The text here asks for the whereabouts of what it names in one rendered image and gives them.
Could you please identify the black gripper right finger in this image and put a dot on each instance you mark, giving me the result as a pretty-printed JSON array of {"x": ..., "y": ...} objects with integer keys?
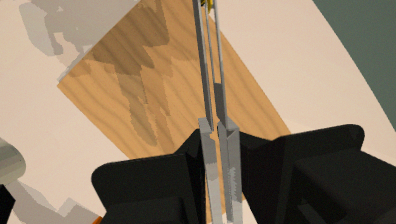
[{"x": 266, "y": 165}]

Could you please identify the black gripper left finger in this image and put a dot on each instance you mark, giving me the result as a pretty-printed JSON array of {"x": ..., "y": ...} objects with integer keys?
[{"x": 179, "y": 174}]

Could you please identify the grey tongs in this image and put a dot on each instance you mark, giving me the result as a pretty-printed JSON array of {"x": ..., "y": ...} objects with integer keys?
[{"x": 228, "y": 130}]

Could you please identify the wooden board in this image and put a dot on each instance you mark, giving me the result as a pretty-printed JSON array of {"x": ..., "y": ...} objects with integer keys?
[{"x": 141, "y": 84}]

